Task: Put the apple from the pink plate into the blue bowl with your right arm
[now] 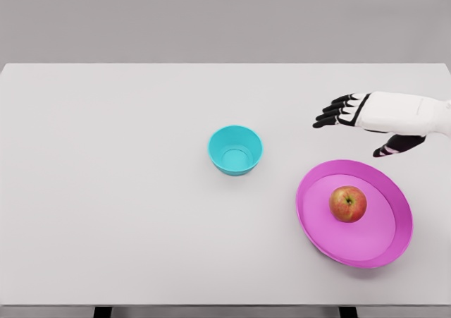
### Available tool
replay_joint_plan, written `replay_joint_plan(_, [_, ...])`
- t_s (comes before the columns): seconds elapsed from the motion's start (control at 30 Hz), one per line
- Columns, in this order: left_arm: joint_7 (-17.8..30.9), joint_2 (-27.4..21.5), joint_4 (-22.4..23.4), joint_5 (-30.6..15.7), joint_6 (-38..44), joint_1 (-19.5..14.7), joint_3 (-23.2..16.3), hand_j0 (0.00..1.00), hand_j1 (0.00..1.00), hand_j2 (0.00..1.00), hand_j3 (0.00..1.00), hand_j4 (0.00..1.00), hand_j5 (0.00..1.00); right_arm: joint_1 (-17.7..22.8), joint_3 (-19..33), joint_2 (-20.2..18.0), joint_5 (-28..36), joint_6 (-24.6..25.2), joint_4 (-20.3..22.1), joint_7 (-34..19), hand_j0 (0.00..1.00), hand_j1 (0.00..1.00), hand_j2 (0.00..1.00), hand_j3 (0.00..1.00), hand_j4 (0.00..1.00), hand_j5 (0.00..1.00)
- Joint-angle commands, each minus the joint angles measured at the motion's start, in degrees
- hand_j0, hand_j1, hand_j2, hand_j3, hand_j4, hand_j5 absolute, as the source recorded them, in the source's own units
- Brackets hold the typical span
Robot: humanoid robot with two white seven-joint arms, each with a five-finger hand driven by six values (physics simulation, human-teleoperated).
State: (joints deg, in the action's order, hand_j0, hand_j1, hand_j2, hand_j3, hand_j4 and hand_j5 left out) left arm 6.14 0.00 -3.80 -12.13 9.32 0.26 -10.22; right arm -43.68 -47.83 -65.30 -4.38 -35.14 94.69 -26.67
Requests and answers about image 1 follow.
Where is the pink plate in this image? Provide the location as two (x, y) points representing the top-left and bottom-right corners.
(295, 159), (414, 269)

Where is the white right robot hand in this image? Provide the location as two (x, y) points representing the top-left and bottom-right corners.
(312, 92), (436, 159)

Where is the blue bowl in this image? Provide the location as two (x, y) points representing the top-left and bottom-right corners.
(207, 125), (264, 177)

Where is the red yellow apple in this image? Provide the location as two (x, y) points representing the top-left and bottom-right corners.
(328, 185), (368, 224)

